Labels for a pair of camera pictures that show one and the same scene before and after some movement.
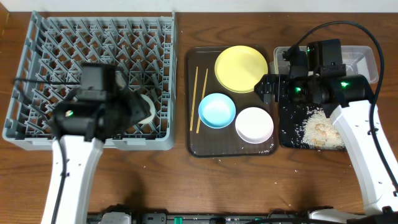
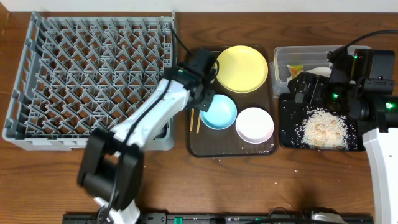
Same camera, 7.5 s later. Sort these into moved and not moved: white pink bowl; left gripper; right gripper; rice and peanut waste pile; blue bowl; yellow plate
Moved: right gripper; left gripper
Not moved: blue bowl; rice and peanut waste pile; yellow plate; white pink bowl
